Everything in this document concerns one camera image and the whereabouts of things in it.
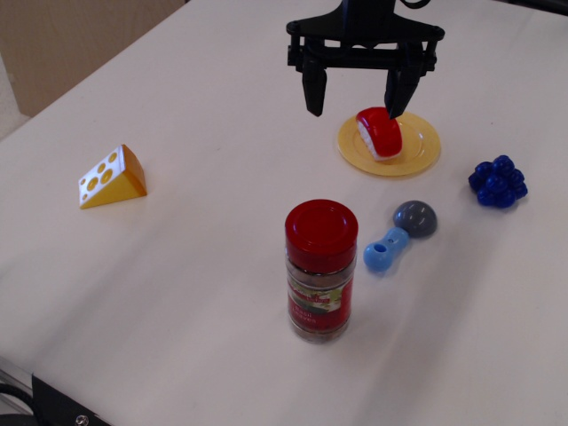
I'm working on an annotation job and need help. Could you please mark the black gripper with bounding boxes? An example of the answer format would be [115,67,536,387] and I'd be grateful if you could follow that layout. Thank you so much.
[287,1,445,119]

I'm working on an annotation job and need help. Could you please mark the red toy sushi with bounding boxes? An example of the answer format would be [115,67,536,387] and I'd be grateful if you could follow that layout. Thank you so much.
[355,106,403,162]

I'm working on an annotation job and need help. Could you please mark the yellow plastic plate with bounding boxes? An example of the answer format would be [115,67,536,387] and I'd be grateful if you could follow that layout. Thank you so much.
[337,112,441,178]

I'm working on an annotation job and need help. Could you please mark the blue grey toy scoop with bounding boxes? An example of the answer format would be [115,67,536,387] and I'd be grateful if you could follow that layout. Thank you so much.
[363,200,438,272]

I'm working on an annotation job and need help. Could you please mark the red lid spice jar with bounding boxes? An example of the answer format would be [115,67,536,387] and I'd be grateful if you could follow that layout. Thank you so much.
[285,199,359,343]

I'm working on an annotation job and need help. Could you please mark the blue toy grapes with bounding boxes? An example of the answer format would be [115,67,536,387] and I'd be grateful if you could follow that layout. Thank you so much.
[468,154,528,209]

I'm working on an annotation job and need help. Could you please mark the yellow toy cheese wedge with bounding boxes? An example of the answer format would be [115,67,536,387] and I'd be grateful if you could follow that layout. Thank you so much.
[78,145,147,209]

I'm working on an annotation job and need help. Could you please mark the black corner bracket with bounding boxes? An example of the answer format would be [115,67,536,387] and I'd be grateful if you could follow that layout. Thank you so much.
[32,375,111,426]

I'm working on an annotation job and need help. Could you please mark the black cable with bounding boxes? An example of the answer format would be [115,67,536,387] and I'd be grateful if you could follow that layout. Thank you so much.
[0,382,35,407]

